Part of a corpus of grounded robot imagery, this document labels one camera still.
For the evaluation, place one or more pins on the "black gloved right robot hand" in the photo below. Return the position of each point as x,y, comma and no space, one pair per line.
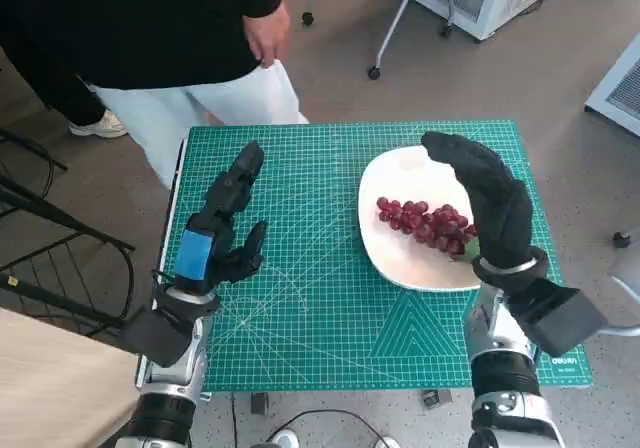
500,208

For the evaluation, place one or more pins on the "person's left hand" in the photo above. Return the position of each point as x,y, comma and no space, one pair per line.
270,33

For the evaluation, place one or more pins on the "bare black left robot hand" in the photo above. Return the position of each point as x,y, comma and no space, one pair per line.
225,198

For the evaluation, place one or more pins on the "red toy grapes bunch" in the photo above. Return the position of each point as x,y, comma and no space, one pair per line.
425,223

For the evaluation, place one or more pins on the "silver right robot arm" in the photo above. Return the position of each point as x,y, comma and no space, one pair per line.
505,368

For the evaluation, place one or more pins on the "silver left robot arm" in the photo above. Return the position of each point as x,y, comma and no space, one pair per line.
170,398

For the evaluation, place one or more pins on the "white plate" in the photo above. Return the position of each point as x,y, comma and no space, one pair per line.
400,178

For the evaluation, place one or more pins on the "person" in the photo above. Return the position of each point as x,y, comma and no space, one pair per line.
150,28
95,123

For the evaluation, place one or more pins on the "green cutting mat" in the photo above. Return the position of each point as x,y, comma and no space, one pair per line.
310,293

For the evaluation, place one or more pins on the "grey office chair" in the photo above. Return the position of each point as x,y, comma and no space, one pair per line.
627,293

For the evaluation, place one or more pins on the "light wooden table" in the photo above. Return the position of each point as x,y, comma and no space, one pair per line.
50,383

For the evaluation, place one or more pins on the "grey wheeled chair frame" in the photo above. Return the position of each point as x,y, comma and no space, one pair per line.
395,23

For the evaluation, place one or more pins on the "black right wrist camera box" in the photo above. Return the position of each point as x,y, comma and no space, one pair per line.
565,318

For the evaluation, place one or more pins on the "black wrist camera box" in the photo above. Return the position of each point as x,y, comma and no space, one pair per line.
565,318
155,335

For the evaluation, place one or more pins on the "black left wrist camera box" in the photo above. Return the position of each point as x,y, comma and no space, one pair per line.
155,335

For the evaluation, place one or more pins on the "black metal chair frame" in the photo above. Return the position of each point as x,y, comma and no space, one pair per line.
60,218

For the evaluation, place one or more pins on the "black table bracket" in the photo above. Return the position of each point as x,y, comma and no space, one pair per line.
436,399
259,403

